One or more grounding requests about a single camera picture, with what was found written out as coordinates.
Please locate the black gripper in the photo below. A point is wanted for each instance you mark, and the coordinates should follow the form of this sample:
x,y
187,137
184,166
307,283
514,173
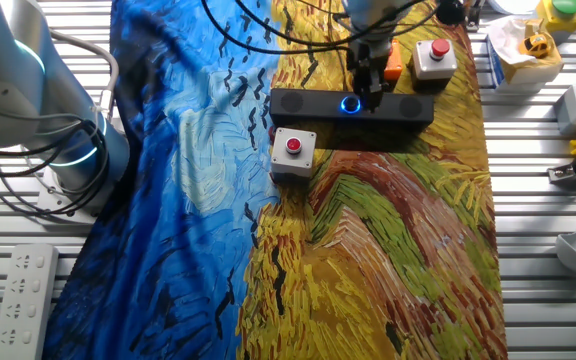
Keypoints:
x,y
365,64

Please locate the blue-lit speaker volume knob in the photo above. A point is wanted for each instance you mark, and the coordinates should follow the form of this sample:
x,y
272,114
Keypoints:
x,y
351,105

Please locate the black speaker bar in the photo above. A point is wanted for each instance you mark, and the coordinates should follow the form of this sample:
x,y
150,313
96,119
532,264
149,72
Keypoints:
x,y
313,107

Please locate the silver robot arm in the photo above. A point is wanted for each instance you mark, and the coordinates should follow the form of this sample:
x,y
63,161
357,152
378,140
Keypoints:
x,y
18,75

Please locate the orange box red button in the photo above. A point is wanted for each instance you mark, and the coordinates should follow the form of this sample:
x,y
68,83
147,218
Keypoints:
x,y
394,65

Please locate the grey box raised red button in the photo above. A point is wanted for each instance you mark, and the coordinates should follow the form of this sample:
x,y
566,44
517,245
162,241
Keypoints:
x,y
433,65

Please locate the grey box flat red button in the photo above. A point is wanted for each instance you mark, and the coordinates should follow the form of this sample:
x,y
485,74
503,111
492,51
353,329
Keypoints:
x,y
293,160

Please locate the cardboard box with white paper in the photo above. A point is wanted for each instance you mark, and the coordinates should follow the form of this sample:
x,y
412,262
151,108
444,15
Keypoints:
x,y
523,72

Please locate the painted wheatfield print cloth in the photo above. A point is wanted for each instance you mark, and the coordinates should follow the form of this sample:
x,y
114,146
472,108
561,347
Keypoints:
x,y
368,250

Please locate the yellow toy car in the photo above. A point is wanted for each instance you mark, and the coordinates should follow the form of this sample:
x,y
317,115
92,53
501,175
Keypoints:
x,y
535,46

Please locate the yellow box green button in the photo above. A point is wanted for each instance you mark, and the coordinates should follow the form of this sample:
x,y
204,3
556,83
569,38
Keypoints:
x,y
563,15

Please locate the white power strip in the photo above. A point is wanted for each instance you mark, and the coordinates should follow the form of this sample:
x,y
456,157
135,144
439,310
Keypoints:
x,y
23,300

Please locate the dark metal post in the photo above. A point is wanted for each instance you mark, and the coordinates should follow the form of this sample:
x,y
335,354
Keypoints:
x,y
474,15

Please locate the small metal foot bracket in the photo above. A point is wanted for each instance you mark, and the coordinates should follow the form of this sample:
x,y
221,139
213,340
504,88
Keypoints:
x,y
565,173

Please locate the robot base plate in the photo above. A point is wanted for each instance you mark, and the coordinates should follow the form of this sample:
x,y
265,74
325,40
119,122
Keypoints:
x,y
80,217

